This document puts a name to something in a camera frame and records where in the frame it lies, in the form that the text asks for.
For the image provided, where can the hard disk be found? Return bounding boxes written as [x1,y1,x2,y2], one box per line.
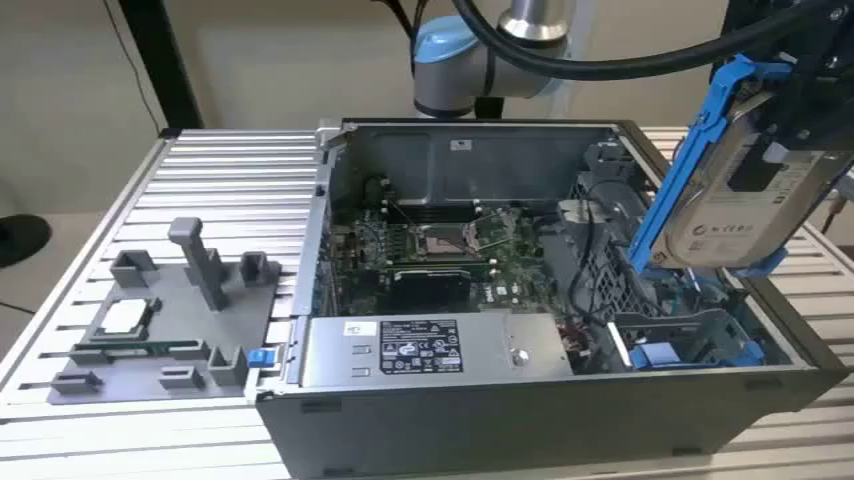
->
[625,342,685,371]
[629,52,854,281]

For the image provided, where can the green RAM stick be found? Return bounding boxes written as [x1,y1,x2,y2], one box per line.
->
[73,339,201,357]

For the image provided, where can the grey parts rack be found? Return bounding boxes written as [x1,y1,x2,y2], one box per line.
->
[45,217,285,405]

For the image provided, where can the black wire in case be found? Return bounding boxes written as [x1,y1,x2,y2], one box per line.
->
[570,179,645,321]

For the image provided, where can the open black PC case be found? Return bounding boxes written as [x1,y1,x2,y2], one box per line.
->
[254,117,852,479]

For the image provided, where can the red wires bundle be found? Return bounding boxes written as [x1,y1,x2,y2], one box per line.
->
[561,322,593,352]

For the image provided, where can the black graphics card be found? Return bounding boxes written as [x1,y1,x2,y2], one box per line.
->
[384,267,472,315]

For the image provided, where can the grey metal disk bay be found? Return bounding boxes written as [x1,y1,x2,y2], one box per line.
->
[537,142,748,374]

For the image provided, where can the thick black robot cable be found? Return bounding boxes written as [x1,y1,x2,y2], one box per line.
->
[450,0,812,80]

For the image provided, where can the green motherboard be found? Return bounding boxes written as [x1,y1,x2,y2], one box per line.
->
[329,197,568,316]

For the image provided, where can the metal socket cover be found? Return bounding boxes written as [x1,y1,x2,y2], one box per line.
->
[464,208,520,252]

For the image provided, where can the black round stand foot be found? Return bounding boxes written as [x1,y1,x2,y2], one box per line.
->
[0,213,53,269]

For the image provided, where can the silver CPU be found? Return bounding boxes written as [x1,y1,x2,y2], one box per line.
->
[98,299,151,337]

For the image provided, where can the thin black cables behind arm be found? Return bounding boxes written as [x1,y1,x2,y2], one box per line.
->
[382,0,432,40]

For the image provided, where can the CPU socket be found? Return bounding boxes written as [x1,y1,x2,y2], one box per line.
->
[410,223,468,259]

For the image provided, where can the black upright post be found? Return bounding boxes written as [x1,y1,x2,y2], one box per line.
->
[117,0,205,132]

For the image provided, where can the silver power supply unit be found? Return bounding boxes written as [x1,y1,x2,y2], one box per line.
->
[296,313,576,390]

